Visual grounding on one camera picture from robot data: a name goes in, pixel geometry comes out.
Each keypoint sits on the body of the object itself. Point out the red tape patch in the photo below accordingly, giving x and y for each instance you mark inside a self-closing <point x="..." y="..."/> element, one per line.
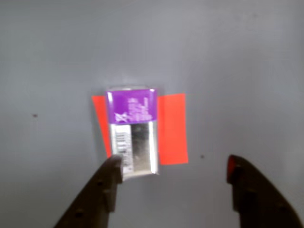
<point x="172" y="130"/>

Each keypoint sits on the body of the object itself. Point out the purple silver 9V battery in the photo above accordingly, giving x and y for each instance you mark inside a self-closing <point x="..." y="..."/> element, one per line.
<point x="133" y="107"/>

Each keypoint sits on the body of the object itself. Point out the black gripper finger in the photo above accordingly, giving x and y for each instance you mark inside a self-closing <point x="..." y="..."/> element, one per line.
<point x="261" y="202"/>
<point x="95" y="190"/>

